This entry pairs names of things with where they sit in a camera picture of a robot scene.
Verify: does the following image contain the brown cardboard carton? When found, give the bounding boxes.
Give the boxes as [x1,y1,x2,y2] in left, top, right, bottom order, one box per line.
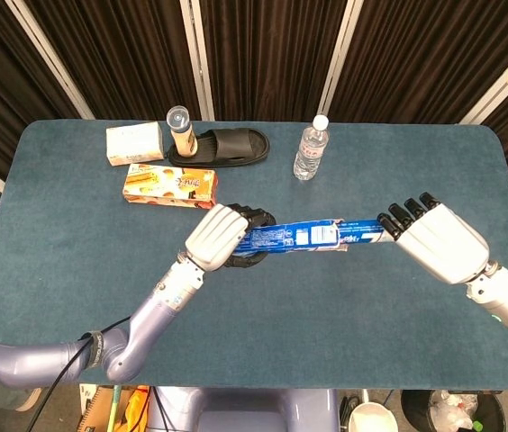
[77,384,120,432]

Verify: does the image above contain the white blue toothpaste tube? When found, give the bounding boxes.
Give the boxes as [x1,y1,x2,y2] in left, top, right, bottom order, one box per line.
[337,218,397,247]

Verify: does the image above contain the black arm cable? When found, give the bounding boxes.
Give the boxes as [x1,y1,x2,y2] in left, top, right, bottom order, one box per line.
[26,314,132,432]

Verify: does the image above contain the blue toothpaste box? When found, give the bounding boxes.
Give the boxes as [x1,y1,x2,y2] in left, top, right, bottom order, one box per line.
[235,217,349,261]

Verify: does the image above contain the white plastic bucket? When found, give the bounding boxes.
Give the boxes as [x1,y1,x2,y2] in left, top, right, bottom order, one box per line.
[348,401,399,432]

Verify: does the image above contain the orange biscuit box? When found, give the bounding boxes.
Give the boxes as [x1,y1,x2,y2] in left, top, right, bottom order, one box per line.
[122,163,219,211]

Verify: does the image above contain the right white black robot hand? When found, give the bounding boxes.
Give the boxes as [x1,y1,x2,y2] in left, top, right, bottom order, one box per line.
[377,192,492,285]

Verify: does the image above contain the cream bottle with blue cap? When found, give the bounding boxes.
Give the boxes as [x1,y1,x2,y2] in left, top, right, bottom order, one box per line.
[166,105,199,158]

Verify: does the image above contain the yellow plastic bag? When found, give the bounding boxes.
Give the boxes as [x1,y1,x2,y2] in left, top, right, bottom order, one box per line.
[118,385,152,432]

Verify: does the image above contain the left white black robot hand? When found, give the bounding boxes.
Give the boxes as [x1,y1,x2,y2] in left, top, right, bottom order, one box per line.
[185,202,277,273]

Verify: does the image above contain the dark brown pleated curtain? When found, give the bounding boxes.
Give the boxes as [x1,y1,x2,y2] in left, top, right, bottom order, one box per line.
[0,0,508,235]

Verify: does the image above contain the purple robot torso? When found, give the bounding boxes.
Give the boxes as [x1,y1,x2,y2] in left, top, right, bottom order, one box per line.
[145,386,340,432]

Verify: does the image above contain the clear plastic water bottle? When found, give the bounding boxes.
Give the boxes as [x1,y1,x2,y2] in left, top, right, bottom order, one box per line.
[293,113,331,182]

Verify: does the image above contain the white cardboard box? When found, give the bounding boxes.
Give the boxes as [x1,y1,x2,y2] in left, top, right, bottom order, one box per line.
[105,121,166,168]

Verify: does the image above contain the white partition frame post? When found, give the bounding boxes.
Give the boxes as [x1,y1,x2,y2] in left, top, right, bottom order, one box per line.
[316,0,364,119]
[179,0,216,122]
[458,30,508,125]
[4,0,96,121]

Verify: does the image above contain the black velcro strap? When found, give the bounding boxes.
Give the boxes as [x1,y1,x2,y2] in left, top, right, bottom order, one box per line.
[77,330,104,368]

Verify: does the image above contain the teal table cloth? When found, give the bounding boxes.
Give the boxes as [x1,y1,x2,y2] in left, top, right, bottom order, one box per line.
[0,119,508,392]

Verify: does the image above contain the black trash bin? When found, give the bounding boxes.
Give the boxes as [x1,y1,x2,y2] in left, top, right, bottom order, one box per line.
[400,389,506,432]

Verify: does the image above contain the black rubber slipper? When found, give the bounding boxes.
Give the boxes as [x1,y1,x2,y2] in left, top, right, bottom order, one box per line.
[167,128,271,169]

